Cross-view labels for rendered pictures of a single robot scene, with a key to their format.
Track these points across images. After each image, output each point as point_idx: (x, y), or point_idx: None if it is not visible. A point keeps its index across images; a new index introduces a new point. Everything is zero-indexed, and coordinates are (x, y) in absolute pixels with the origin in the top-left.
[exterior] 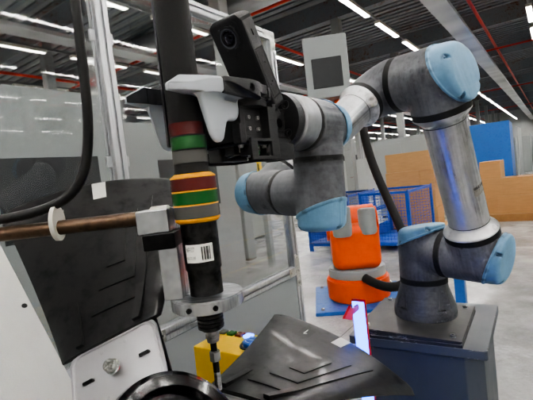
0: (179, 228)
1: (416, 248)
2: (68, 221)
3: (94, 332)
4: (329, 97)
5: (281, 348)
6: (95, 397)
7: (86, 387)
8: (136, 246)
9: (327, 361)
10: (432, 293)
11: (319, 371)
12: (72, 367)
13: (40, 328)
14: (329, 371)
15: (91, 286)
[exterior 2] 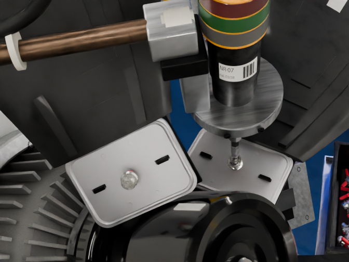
0: (197, 20)
1: None
2: (36, 47)
3: (86, 135)
4: None
5: (268, 33)
6: (114, 203)
7: (98, 193)
8: (99, 0)
9: (331, 54)
10: None
11: (325, 78)
12: (70, 172)
13: None
14: (337, 75)
15: (55, 71)
